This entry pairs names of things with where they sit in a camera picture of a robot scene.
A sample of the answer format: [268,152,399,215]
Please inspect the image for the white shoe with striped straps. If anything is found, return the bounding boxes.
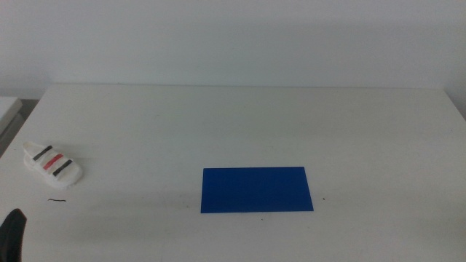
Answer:
[22,140,84,190]

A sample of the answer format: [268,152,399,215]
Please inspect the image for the blue rectangular mat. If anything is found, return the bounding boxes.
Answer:
[200,166,315,214]

